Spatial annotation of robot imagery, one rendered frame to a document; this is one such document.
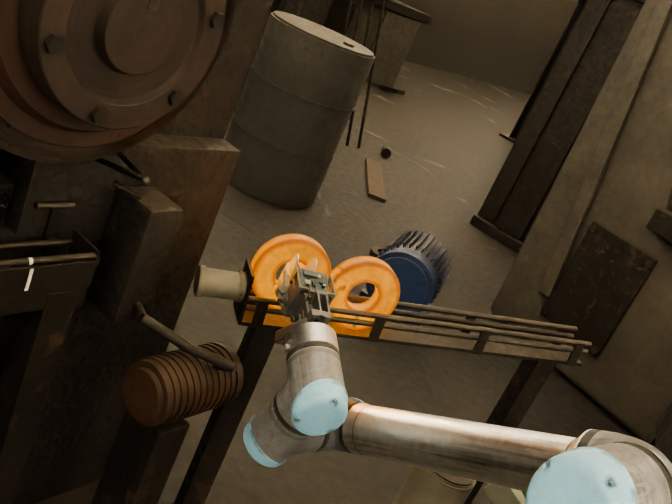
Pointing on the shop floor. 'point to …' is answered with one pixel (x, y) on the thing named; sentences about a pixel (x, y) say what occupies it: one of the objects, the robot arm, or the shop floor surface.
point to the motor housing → (161, 420)
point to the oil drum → (295, 109)
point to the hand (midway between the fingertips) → (294, 264)
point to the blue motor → (415, 268)
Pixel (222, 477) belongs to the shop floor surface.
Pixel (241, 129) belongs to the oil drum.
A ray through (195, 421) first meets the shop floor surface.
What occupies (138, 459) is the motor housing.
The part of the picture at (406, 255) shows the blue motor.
